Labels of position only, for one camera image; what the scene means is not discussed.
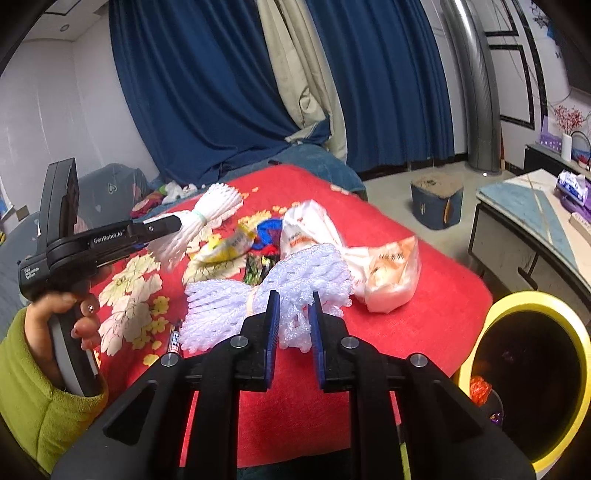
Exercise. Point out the white foam net bundle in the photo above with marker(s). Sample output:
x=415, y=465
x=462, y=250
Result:
x=217, y=198

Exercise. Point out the purple box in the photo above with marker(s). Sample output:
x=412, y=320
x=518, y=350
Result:
x=550, y=136

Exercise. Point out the narrow blue curtain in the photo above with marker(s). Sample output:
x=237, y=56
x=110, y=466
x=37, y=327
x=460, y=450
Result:
x=383, y=83

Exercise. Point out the purple tissue pack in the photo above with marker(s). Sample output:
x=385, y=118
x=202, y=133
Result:
x=572, y=187

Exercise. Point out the colourful clothes pile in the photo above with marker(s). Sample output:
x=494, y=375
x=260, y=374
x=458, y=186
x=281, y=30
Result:
x=157, y=196

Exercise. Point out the silver duct pipe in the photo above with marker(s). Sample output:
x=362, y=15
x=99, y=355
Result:
x=478, y=92

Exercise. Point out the dark snack wrapper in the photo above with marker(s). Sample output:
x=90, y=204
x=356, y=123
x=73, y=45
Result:
x=256, y=270

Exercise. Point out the lavender foam net bundle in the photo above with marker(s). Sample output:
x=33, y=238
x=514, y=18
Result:
x=300, y=272

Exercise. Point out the wide blue curtain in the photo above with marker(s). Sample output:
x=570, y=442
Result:
x=203, y=92

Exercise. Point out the person's left forearm green sleeve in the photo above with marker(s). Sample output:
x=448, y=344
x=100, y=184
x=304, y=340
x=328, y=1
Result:
x=27, y=415

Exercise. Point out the white orange printed plastic bag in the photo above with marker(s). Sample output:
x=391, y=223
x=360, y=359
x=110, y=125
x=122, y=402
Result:
x=388, y=277

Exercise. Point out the red mesh bag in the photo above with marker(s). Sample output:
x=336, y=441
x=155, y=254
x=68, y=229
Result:
x=480, y=388

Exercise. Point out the small printed tube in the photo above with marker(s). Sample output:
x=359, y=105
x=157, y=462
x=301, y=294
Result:
x=175, y=344

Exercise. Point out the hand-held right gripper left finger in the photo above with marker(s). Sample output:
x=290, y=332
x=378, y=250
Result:
x=273, y=323

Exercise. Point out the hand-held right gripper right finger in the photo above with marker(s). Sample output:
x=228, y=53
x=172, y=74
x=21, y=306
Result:
x=316, y=332

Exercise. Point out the yellow rimmed trash bin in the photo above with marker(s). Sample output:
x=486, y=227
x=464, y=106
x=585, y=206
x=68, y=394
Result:
x=521, y=300

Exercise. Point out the yellow snack wrapper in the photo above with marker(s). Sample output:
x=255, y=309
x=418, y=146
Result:
x=226, y=247

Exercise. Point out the white vase with red flowers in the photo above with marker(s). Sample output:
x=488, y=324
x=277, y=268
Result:
x=566, y=147

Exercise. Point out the person's left hand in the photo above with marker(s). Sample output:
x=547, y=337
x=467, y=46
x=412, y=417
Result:
x=39, y=314

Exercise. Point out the blue square stool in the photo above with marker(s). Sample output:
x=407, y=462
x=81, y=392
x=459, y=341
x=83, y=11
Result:
x=436, y=203

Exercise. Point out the beige curtain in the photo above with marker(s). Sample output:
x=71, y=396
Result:
x=304, y=92

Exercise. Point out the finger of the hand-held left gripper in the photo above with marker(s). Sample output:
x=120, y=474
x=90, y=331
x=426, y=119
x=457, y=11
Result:
x=159, y=227

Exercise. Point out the dark tv stand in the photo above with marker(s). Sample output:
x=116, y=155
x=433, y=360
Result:
x=542, y=159

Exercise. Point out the blue plastic bag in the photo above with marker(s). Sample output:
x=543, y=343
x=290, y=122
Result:
x=268, y=228

